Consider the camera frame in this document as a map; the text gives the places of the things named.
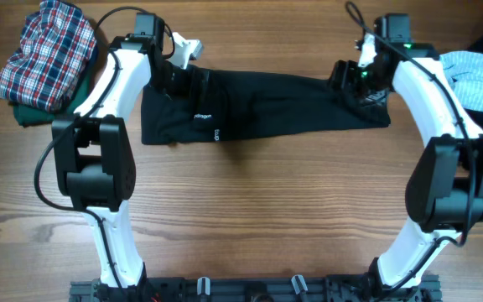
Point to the light blue striped shirt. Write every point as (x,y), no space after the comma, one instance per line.
(464,73)

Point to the green folded garment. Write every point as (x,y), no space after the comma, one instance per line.
(29,116)

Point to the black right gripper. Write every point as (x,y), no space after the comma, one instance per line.
(341,79)

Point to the plaid folded shirt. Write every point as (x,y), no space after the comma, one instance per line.
(55,45)

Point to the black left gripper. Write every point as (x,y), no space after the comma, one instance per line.
(185,90)

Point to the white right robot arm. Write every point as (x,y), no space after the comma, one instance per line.
(444,195)

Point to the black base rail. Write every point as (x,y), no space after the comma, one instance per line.
(329,288)

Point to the black t-shirt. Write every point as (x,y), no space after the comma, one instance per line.
(246,105)

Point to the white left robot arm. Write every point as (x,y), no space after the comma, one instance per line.
(93,156)

